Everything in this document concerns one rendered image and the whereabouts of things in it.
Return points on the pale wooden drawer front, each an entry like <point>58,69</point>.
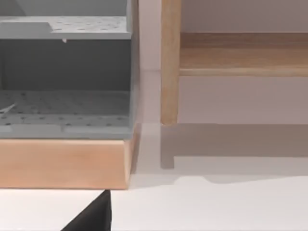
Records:
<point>62,163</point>

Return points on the grey pierced drawer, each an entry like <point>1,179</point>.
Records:
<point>65,79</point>

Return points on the open wooden shelf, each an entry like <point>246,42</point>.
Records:
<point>170,62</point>

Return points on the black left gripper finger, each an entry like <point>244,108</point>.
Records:
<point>96,214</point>

